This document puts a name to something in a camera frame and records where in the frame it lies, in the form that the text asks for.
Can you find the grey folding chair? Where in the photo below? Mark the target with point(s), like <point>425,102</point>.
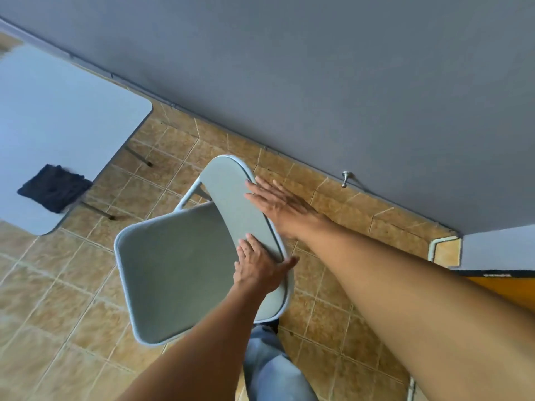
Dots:
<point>175,263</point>

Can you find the orange door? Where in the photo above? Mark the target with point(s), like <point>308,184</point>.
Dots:
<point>510,290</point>

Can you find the metal wall door stopper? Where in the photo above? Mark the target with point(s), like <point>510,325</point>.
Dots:
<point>346,178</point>

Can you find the person's leg in blue jeans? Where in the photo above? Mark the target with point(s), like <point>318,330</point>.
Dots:
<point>271,367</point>

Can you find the person's right forearm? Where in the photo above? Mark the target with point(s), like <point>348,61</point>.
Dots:
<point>409,313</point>

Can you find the black shoe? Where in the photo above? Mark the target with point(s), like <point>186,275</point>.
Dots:
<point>271,325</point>

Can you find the person's left forearm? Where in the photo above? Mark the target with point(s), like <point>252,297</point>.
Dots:
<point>209,350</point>

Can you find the dark folded cloth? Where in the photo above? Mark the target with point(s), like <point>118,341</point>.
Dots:
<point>54,187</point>

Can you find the person's right hand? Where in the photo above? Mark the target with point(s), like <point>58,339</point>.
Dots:
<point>288,210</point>

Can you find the white folding table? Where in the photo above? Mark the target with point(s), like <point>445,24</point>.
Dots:
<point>54,116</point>

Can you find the person's left thumb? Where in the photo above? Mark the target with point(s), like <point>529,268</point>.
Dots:
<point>287,264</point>

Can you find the person's right fingers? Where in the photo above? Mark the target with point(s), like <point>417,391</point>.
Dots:
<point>267,195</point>

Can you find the person's left hand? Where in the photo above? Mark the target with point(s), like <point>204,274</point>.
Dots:
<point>257,271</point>

